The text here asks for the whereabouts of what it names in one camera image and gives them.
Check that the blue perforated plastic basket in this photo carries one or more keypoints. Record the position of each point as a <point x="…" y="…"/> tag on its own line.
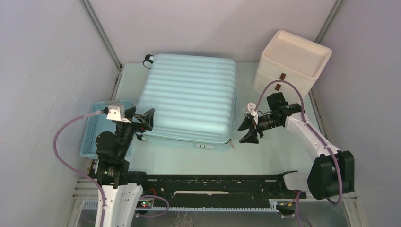
<point x="98" y="124"/>

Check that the aluminium frame rail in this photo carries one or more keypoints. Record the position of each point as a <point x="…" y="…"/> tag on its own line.
<point x="86" y="191"/>

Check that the cream plastic drawer cabinet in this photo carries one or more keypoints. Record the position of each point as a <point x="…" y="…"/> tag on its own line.
<point x="291" y="65"/>

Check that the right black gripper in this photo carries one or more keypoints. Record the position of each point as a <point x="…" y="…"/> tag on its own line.
<point x="251" y="137"/>

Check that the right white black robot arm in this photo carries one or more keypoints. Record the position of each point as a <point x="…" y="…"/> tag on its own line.
<point x="333" y="171"/>

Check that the light blue ribbed suitcase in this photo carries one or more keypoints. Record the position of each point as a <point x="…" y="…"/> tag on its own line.
<point x="194" y="98"/>

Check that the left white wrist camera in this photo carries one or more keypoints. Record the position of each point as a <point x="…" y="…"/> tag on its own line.
<point x="116" y="112"/>

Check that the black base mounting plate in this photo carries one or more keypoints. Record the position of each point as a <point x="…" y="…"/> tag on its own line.
<point x="212" y="192"/>

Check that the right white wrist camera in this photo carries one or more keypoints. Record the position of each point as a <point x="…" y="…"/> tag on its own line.
<point x="252" y="113"/>

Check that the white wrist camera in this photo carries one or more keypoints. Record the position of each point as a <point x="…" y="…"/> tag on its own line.
<point x="252" y="113"/>
<point x="116" y="112"/>

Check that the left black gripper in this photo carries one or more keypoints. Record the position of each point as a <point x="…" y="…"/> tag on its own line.
<point x="146" y="118"/>

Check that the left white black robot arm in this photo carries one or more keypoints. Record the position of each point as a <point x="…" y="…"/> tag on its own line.
<point x="116" y="169"/>

